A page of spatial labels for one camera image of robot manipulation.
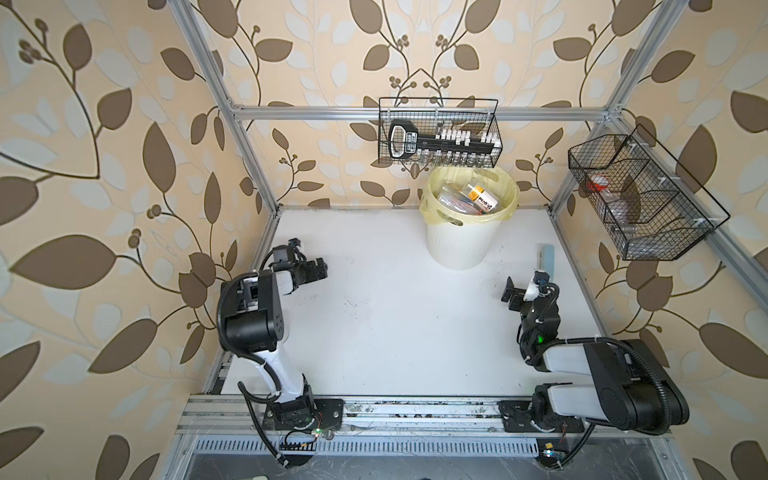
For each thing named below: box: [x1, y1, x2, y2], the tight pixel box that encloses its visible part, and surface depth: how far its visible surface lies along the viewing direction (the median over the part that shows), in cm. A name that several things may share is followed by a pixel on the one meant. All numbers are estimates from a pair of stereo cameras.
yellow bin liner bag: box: [420, 164, 520, 226], surface depth 91 cm
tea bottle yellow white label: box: [468, 185, 498, 213], surface depth 90 cm
